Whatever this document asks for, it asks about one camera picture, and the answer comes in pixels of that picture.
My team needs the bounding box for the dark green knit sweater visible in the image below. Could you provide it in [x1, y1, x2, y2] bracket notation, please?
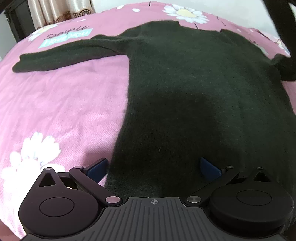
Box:
[13, 21, 295, 198]

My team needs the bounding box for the pink floral bed sheet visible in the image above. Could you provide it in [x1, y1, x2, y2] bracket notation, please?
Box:
[1, 1, 288, 238]

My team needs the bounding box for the beige lace-trimmed curtain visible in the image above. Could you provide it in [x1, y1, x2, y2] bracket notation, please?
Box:
[28, 0, 95, 30]

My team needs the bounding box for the dark wooden cabinet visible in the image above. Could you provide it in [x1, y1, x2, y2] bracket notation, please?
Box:
[1, 0, 35, 42]

